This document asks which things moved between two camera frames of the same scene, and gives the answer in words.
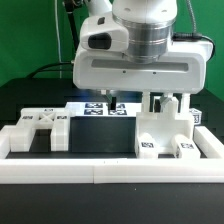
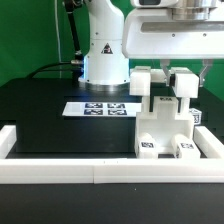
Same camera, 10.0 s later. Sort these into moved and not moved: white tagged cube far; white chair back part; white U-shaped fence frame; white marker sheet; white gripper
Moved: white gripper; white chair back part
Not moved: white tagged cube far; white marker sheet; white U-shaped fence frame
